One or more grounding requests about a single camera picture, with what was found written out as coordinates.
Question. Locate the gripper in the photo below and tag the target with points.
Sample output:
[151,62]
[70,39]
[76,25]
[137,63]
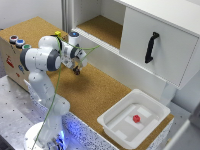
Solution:
[76,56]

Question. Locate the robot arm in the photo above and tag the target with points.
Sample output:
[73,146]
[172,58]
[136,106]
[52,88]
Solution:
[41,83]

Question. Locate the yellow block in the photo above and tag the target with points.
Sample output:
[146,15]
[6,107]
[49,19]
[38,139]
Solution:
[58,33]

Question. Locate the pink block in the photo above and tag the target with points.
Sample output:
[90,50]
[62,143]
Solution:
[136,118]

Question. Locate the green button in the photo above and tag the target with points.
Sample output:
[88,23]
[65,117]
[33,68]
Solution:
[26,46]

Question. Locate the blue button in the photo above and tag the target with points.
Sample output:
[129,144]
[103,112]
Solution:
[20,42]

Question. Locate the red button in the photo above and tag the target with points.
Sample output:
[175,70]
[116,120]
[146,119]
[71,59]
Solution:
[13,38]

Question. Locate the white plastic box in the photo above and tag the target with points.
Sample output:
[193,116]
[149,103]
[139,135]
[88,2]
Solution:
[113,121]

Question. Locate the white sliding door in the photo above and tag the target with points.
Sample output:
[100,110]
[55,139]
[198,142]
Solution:
[166,46]

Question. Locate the white cabinet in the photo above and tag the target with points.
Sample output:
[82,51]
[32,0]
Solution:
[160,10]

